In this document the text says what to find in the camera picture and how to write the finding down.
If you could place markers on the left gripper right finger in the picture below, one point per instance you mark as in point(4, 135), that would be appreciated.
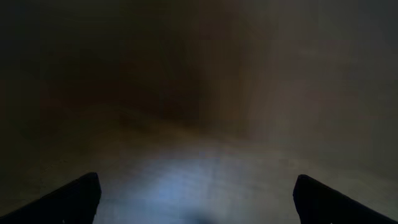
point(323, 207)

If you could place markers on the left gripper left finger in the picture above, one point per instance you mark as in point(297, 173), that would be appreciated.
point(68, 205)

